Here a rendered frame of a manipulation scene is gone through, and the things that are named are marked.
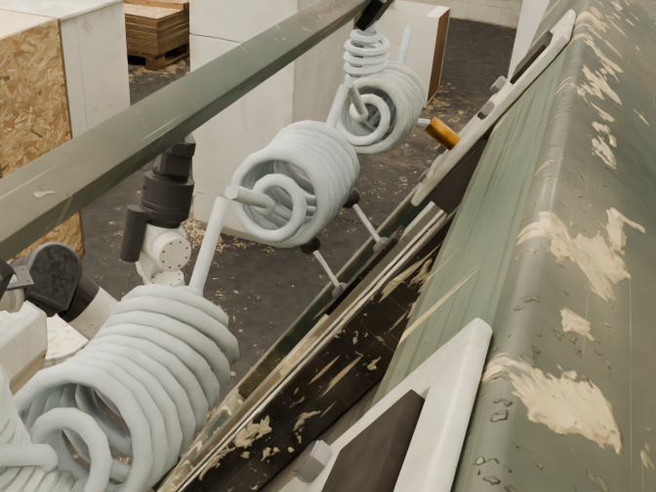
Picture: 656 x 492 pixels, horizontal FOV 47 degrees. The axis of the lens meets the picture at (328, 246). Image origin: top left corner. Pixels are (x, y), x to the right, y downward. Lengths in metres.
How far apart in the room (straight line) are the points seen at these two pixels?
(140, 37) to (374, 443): 6.63
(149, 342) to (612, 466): 0.19
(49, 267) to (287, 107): 2.43
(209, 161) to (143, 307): 3.69
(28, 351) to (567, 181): 1.10
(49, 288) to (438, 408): 1.24
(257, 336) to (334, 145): 2.98
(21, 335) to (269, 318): 2.31
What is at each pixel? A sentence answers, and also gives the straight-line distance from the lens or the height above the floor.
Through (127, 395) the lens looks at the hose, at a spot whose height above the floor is 1.90.
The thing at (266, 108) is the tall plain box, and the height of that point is 0.79.
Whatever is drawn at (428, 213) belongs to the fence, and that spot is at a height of 1.59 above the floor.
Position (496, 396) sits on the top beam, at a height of 1.96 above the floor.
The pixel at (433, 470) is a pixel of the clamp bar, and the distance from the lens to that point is 0.19.
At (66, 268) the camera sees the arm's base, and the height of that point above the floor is 1.34.
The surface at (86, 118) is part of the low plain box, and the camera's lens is 5.02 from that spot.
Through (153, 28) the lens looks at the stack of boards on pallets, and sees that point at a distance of 6.72.
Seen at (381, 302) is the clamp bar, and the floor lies 1.67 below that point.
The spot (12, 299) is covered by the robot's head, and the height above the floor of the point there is 1.41.
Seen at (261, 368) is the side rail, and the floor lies 0.99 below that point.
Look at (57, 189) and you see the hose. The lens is 0.29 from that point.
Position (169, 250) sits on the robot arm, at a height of 1.41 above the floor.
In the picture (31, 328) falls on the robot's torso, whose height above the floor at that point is 1.31.
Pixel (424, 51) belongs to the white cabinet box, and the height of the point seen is 0.45.
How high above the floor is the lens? 2.10
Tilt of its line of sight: 30 degrees down
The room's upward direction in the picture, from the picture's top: 5 degrees clockwise
